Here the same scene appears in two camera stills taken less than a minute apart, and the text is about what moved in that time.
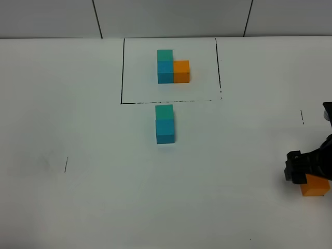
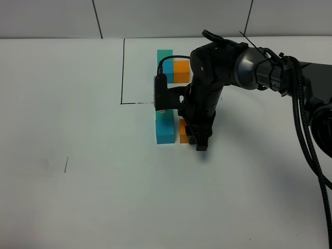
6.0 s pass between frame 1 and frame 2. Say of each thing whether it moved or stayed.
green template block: stayed
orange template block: stayed
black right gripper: moved
